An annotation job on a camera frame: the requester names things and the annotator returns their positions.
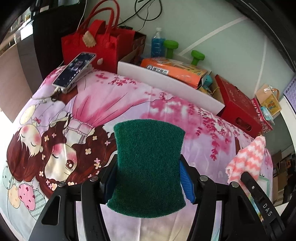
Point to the black cabinet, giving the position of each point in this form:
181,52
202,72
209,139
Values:
50,34

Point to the white foam board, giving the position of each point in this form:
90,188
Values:
166,84

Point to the orange snack package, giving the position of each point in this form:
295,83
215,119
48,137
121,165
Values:
175,70

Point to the green yellow sponge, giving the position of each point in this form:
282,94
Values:
148,166

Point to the purple perforated basket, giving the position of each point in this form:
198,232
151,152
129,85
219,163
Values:
291,90

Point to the teal plastic toy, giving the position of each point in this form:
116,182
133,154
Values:
208,81

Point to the beige carry box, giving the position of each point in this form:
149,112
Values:
271,103

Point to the blue liquid plastic bottle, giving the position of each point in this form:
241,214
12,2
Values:
157,46

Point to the dark red paper bag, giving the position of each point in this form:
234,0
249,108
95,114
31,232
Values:
137,44

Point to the smartphone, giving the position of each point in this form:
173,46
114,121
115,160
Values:
74,69

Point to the green dumbbell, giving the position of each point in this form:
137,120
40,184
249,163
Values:
197,56
170,46

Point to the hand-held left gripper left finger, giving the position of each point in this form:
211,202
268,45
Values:
111,183

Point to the white shelf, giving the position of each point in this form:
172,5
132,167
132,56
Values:
288,125

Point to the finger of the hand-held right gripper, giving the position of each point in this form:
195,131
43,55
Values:
259,194

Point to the printed cartoon blanket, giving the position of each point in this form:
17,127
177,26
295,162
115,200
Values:
161,111

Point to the red gift box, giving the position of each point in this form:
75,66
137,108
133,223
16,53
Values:
238,104

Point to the pink striped fluffy cloth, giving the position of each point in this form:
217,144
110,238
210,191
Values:
248,157

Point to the red white patterned box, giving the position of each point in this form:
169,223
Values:
263,122

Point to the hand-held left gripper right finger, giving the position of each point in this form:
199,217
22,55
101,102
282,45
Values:
187,185

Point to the red felt tote bag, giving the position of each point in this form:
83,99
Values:
101,46

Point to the light blue wipes packet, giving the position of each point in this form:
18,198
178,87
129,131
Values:
268,114

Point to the cardboard box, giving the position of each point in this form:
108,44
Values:
281,171

